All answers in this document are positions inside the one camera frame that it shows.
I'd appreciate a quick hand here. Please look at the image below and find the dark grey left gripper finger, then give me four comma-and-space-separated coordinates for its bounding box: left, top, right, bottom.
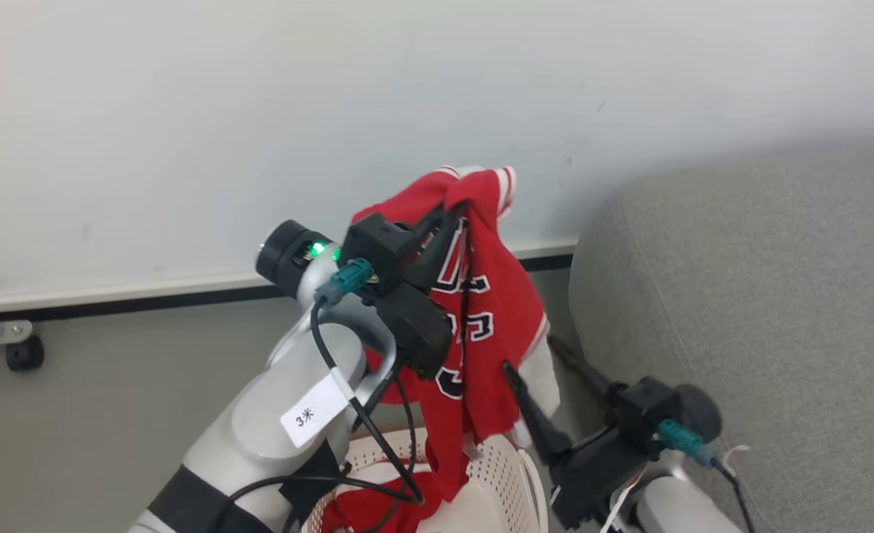
412, 207, 449, 238
406, 201, 470, 291

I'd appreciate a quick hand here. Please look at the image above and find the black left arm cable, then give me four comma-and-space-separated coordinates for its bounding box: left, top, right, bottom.
226, 300, 427, 533

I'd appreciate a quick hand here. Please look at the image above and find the teal right cable connector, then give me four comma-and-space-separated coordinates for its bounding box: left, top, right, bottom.
658, 419, 719, 467

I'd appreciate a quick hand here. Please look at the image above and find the white cable label tag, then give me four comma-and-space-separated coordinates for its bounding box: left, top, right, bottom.
280, 368, 355, 449

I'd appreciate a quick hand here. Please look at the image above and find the teal cable connector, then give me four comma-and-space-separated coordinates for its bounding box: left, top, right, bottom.
314, 258, 375, 307
658, 419, 719, 467

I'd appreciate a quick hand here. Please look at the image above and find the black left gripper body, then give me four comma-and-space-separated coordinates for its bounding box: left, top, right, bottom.
373, 281, 454, 381

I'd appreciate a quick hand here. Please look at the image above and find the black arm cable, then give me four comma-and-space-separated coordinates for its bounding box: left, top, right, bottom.
226, 300, 427, 533
710, 457, 756, 533

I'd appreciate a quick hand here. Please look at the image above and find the grey fabric sofa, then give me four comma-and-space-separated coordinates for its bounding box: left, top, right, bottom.
569, 141, 874, 533

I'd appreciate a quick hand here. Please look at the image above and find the black caster wheel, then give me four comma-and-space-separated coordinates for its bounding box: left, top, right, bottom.
5, 337, 45, 372

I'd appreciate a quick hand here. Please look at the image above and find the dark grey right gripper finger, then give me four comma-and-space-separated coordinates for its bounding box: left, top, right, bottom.
547, 336, 621, 406
501, 361, 574, 467

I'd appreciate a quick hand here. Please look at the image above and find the teal left cable connector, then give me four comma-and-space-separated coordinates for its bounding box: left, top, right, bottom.
314, 258, 375, 307

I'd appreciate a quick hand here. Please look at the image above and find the red basketball jersey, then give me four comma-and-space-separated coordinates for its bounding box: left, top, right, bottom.
322, 166, 562, 533

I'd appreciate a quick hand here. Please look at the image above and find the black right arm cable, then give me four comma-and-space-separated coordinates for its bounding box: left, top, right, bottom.
710, 457, 756, 533

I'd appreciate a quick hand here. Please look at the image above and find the cream perforated laundry basket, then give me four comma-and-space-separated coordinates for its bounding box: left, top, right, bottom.
300, 426, 549, 533

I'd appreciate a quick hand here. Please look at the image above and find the white partition board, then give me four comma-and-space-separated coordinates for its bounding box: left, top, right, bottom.
0, 0, 874, 318

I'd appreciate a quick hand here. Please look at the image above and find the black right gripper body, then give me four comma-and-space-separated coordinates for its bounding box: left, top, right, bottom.
550, 428, 658, 531

